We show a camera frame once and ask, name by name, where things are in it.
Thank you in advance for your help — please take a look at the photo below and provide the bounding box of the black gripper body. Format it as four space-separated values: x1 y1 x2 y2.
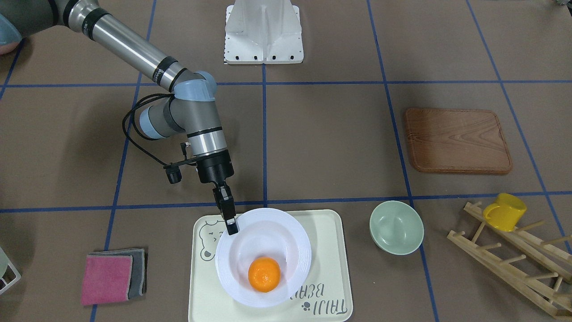
196 149 236 220

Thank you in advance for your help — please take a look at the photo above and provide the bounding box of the white ceramic plate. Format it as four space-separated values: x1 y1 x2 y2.
215 208 312 308

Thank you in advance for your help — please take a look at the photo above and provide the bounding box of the orange fruit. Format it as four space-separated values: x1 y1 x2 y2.
248 257 281 293

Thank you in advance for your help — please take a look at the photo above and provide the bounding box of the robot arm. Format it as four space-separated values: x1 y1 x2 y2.
1 0 239 235

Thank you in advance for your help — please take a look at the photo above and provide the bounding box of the cream bear tray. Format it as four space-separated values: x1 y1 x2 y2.
188 210 353 322

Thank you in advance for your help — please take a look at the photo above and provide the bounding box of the pink folded cloth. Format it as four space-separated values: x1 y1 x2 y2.
80 255 133 306

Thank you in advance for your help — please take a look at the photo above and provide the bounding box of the light green bowl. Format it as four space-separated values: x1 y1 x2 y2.
369 200 425 255

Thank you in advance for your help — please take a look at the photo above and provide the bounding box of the wooden cutting board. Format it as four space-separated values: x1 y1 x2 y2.
403 107 513 175

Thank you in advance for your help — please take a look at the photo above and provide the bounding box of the pink bowl with spoon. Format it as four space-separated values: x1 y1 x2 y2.
0 39 23 56

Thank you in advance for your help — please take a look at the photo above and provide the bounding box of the yellow plastic cup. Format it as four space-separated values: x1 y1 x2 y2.
482 192 527 232

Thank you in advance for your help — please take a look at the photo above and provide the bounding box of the wooden cup drying rack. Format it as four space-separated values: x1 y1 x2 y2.
447 202 572 322

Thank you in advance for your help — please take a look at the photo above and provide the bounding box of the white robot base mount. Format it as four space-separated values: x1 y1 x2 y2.
223 0 304 65

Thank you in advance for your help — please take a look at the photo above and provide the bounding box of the white wire cup rack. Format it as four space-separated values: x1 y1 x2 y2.
0 258 22 295

